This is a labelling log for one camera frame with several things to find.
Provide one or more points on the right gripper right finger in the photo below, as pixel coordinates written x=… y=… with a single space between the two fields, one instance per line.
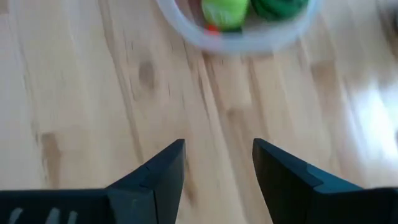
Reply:
x=311 y=202

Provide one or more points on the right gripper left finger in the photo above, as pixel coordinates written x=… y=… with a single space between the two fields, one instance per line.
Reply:
x=124 y=205

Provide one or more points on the clear plastic tupperware container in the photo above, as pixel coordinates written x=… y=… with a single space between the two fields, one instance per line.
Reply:
x=236 y=46

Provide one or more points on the toy strawberry with green leaves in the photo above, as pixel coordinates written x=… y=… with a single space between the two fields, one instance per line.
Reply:
x=212 y=29

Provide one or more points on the green striped toy watermelon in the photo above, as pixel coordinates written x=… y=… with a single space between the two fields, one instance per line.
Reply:
x=278 y=7

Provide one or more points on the green toy apple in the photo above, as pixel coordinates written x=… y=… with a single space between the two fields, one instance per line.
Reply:
x=224 y=12

